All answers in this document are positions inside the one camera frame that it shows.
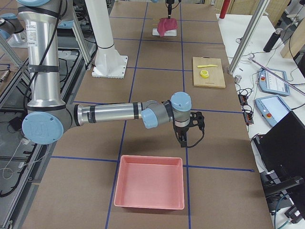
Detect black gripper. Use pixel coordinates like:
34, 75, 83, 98
173, 124, 188, 147
166, 0, 174, 16

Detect red wiping cloth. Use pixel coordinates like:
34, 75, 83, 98
157, 18, 178, 37

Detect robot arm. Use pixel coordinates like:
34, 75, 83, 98
18, 0, 193, 147

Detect white rectangular tray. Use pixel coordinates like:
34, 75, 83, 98
152, 28, 177, 37

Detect pink plastic bin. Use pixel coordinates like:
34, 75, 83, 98
114, 155, 184, 210

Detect yellow lemon slices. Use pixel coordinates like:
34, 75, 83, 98
200, 70, 209, 78

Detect bamboo cutting board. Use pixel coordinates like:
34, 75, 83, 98
193, 57, 226, 88

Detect yellow plastic knife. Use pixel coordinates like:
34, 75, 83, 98
197, 64, 218, 68

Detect teach pendant near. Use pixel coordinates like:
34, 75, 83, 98
255, 95, 292, 127

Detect teach pendant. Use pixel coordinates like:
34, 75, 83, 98
259, 68, 290, 96
255, 95, 292, 127

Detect teach pendant far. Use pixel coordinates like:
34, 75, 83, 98
259, 68, 290, 96

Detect black monitor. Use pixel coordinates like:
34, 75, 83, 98
253, 104, 305, 191

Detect black cylinder bottle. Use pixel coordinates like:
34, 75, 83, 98
263, 28, 283, 52

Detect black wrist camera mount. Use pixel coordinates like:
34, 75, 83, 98
188, 112, 205, 132

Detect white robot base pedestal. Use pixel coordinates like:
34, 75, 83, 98
85, 0, 128, 79

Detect aluminium frame post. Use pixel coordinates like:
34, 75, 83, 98
228, 0, 270, 75

